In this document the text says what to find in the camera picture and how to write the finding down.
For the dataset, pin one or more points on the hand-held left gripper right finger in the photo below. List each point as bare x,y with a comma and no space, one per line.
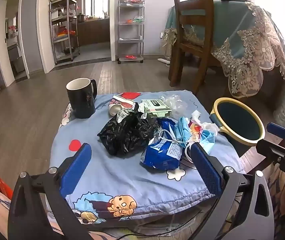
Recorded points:
206,170

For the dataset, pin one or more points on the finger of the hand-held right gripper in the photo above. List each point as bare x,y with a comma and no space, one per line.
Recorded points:
277,129
270,148

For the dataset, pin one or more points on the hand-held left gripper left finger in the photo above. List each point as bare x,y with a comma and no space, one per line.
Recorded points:
76,170

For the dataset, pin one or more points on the blue bin with yellow rim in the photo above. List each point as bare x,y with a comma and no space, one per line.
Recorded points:
237,120

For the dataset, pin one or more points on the red candy wrapper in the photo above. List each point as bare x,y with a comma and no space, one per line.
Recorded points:
195,129

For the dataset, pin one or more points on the white tissue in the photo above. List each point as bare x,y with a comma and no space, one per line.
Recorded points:
210,128

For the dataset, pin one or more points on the blue face mask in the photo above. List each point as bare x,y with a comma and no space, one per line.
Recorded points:
182,130

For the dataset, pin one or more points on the blue snack packet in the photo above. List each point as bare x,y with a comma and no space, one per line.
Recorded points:
161,152

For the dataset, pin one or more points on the black plastic bag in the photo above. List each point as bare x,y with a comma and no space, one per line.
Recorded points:
127,135

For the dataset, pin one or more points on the clear plastic wrapper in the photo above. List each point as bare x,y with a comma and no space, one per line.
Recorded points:
177,105

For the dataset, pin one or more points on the green medicine box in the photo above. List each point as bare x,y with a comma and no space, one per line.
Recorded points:
156,107

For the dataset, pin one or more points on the red white snack wrapper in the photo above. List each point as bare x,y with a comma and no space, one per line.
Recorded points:
122,103

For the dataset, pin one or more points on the blue cartoon printed blanket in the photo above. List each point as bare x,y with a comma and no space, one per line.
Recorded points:
122,180

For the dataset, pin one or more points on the black mug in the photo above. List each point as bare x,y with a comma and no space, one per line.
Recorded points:
81,100

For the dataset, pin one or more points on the teal tablecloth with lace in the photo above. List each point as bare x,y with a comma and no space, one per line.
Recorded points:
232,25

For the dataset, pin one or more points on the white power strip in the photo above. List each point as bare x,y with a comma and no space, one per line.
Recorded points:
164,61

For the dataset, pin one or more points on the dark wooden dining chair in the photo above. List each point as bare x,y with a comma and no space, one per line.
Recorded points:
197,20

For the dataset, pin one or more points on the wooden kitchen cabinet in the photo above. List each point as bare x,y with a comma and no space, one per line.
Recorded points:
95,31

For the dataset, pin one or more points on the metal shelf rack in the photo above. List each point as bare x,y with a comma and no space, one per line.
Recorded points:
65,30

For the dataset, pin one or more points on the white storage cart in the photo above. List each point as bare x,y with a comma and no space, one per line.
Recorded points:
131,30

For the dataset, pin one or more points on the metal cooking pot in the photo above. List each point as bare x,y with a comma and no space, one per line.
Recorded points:
80,17

